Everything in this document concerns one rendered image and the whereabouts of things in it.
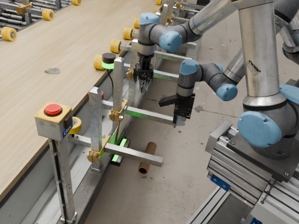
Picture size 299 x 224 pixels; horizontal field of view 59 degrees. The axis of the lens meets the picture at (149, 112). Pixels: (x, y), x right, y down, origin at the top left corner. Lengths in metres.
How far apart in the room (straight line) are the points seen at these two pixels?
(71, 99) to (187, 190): 1.19
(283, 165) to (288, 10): 0.52
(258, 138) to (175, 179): 1.42
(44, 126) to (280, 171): 0.73
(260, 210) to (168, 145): 1.54
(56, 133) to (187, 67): 0.61
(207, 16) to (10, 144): 0.86
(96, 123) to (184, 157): 1.41
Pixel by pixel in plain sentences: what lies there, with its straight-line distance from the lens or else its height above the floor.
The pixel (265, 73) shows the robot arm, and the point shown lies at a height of 1.35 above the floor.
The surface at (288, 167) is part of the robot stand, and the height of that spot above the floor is 1.04.
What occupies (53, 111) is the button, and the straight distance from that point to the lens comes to 0.71.
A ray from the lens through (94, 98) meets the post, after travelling 0.97.
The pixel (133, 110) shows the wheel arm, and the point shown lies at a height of 0.86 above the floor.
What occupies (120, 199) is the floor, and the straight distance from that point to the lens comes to 2.00.
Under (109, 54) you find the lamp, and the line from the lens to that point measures 1.18.
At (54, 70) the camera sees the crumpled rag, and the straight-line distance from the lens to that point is 1.55.
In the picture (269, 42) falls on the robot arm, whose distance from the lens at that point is 0.76.
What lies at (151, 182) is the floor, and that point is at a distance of 2.11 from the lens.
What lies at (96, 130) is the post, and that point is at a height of 0.95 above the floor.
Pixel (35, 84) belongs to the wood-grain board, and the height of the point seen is 0.90.
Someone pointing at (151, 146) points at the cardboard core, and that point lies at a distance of 2.26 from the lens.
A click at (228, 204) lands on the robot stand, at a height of 0.21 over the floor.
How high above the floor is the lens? 1.66
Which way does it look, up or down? 37 degrees down
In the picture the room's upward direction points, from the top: 8 degrees clockwise
